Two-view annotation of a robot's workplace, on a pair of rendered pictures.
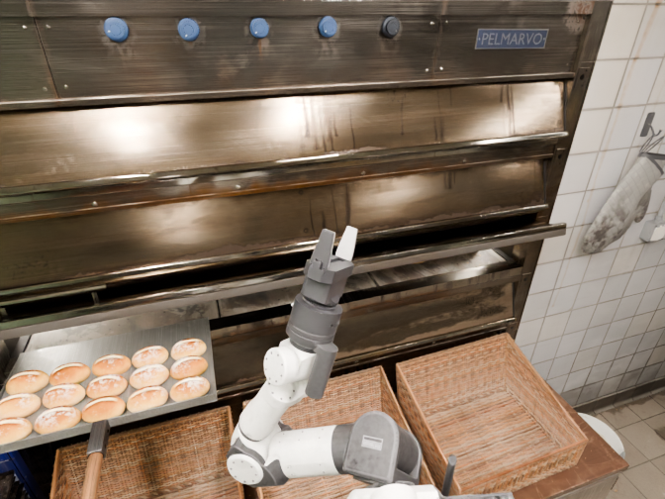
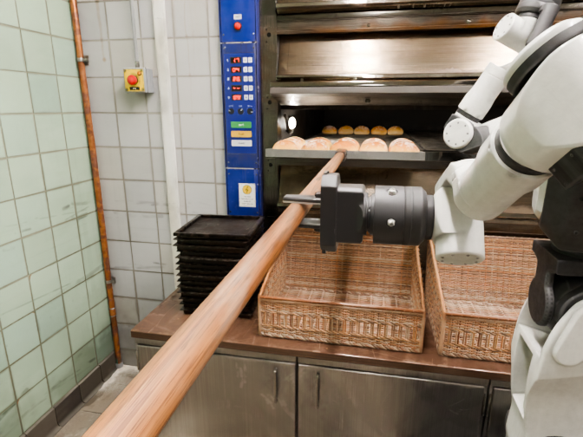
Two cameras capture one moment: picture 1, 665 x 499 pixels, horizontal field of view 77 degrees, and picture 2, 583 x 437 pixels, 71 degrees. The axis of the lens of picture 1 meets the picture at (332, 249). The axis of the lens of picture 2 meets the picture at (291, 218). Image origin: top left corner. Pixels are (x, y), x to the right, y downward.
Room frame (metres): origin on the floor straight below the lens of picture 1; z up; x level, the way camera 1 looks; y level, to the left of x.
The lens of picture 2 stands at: (-0.66, 0.01, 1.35)
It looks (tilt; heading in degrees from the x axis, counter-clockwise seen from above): 15 degrees down; 30
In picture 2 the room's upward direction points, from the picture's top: straight up
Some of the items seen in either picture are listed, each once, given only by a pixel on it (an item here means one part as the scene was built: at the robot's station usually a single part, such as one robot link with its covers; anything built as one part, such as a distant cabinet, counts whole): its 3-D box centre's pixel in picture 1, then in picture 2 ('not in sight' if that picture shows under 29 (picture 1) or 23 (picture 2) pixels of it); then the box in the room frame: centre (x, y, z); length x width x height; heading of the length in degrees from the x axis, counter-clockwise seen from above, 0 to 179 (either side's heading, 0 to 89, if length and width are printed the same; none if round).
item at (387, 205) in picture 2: not in sight; (361, 214); (-0.08, 0.22, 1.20); 0.12 x 0.10 x 0.13; 108
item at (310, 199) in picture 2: not in sight; (303, 197); (-0.10, 0.31, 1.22); 0.06 x 0.03 x 0.02; 108
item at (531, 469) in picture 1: (483, 412); not in sight; (1.08, -0.59, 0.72); 0.56 x 0.49 x 0.28; 110
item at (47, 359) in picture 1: (111, 372); (346, 149); (0.84, 0.62, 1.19); 0.55 x 0.36 x 0.03; 108
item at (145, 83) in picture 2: not in sight; (138, 81); (0.63, 1.50, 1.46); 0.10 x 0.07 x 0.10; 108
